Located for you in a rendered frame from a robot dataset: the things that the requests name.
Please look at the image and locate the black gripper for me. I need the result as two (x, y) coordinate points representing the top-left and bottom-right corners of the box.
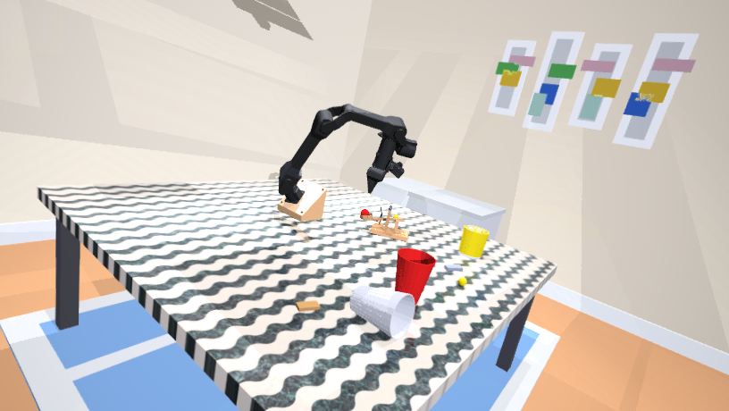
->
(366, 149), (393, 194)

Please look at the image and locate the white paper cup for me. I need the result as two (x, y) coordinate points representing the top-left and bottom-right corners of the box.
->
(349, 285), (415, 340)

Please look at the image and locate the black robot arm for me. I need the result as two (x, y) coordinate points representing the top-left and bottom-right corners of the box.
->
(279, 104), (418, 204)

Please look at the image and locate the yellow cup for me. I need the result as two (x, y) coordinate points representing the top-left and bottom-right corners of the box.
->
(458, 225), (490, 259)

